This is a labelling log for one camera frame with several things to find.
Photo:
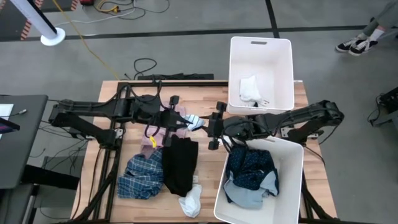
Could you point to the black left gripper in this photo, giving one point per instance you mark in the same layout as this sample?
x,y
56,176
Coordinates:
x,y
168,121

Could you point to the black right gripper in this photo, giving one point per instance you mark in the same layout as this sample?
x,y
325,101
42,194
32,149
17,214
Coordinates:
x,y
227,127

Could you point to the light blue striped sock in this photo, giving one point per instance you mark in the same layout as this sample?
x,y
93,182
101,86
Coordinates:
x,y
197,122

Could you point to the pink shirt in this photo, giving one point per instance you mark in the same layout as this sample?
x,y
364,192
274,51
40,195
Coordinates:
x,y
145,146

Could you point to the navy dotted shirt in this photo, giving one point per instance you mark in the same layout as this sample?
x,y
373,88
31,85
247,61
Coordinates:
x,y
248,168

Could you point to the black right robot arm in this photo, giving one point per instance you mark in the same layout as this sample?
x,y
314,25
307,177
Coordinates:
x,y
295,119

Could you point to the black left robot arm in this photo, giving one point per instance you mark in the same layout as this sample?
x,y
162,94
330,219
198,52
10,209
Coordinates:
x,y
93,109

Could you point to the small white printed sock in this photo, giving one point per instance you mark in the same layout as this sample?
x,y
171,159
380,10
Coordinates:
x,y
226,141

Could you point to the yellow tag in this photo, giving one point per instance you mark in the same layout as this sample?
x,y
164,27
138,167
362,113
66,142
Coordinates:
x,y
153,142

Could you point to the black garment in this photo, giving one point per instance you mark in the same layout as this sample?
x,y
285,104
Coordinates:
x,y
178,168

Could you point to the black bar behind table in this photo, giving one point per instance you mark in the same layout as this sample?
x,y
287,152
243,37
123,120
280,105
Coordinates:
x,y
180,76

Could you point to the blue plaid shirt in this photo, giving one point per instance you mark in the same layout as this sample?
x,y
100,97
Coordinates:
x,y
140,177

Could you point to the white woven plastic bin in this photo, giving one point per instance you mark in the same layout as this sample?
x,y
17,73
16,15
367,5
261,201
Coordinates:
x,y
289,186
273,62

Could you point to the person's black white sneaker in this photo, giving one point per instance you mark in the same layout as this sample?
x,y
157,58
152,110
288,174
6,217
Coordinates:
x,y
362,46
343,46

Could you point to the red box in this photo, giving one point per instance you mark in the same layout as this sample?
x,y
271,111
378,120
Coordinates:
x,y
87,2

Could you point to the white and black pole stand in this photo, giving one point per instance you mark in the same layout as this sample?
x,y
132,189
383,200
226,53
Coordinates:
x,y
53,36

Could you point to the black desk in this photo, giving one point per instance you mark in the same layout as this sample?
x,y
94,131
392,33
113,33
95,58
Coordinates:
x,y
25,149

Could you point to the dark tablet device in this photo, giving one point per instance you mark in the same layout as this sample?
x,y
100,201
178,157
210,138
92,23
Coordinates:
x,y
7,126

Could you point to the white paper sheet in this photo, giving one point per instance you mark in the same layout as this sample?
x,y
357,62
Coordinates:
x,y
5,110

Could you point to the person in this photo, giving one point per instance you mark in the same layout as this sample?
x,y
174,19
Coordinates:
x,y
388,15

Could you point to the black hazard-striped floor mat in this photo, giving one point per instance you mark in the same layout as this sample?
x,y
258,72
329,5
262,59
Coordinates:
x,y
9,21

